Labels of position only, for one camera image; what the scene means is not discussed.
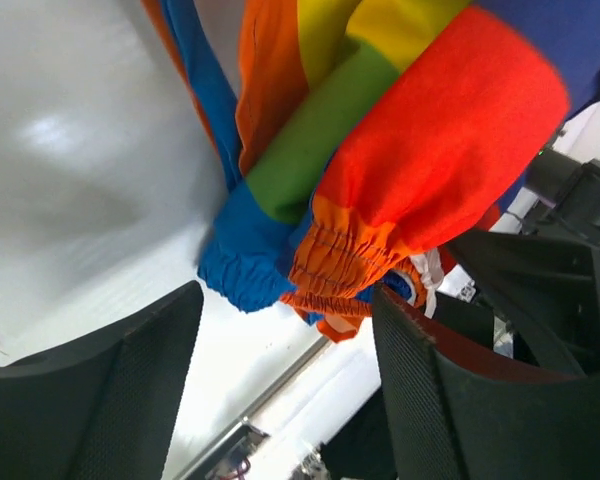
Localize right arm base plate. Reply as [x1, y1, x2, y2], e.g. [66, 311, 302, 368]
[184, 389, 398, 479]

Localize rainbow striped shorts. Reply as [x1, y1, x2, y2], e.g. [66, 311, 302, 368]
[144, 1, 600, 341]

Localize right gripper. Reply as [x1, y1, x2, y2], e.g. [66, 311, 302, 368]
[434, 230, 600, 376]

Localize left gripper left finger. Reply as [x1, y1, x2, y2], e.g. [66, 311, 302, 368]
[0, 281, 203, 479]

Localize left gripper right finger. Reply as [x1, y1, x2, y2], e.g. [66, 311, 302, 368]
[372, 286, 600, 479]

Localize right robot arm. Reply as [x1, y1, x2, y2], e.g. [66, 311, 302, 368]
[434, 149, 600, 375]

